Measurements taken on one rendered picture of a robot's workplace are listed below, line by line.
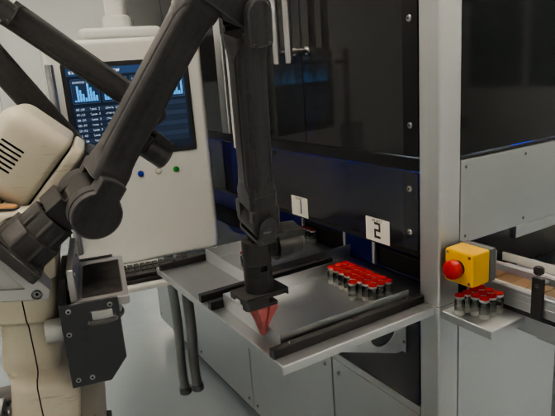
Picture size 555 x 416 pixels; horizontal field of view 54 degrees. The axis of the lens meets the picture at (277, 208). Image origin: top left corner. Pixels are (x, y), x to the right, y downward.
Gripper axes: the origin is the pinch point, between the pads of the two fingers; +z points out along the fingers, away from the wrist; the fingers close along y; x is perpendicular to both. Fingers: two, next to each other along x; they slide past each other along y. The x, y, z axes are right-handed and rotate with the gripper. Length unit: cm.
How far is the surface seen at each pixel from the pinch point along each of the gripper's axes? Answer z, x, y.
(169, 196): -12, 88, 15
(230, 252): 2, 54, 20
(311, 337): 0.4, -8.0, 6.6
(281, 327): 2.1, 2.5, 5.9
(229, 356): 65, 104, 38
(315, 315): 2.0, 2.3, 14.7
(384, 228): -13.1, 4.4, 37.5
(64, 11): -128, 544, 84
